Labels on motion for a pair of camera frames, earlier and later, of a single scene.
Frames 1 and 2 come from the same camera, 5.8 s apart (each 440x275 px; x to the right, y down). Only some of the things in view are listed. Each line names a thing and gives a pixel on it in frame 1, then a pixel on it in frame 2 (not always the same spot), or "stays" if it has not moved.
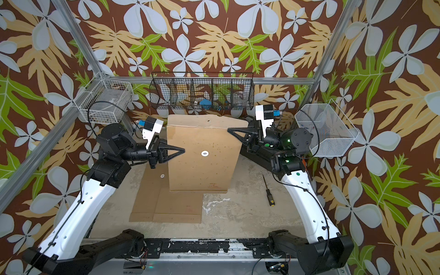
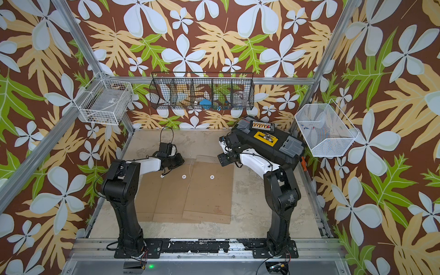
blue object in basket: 205,103 stays
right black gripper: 261,145 → 222,157
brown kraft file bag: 179,207 stays
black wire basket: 202,90 stays
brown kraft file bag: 209,162 → 209,195
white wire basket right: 333,133 stays
